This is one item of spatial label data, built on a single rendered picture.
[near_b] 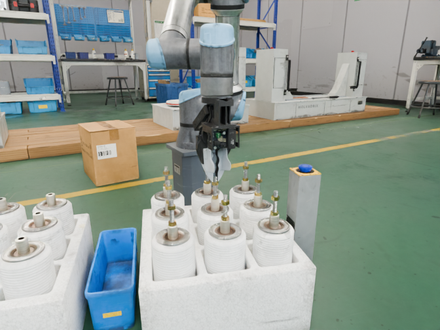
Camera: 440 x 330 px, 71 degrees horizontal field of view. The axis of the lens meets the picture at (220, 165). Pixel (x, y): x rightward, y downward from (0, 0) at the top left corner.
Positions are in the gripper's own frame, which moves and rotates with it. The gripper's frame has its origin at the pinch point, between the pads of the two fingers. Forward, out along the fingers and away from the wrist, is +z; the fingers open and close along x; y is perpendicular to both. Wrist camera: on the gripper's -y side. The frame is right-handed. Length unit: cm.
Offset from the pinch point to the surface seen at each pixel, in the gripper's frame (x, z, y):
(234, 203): 9.4, 12.4, -6.9
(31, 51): -80, -48, -448
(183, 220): -9.4, 9.9, 2.4
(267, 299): 3.7, 23.1, 21.5
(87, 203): -32, 35, -78
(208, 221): -3.3, 10.6, 4.1
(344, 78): 278, -13, -236
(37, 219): -41.6, 7.5, -7.5
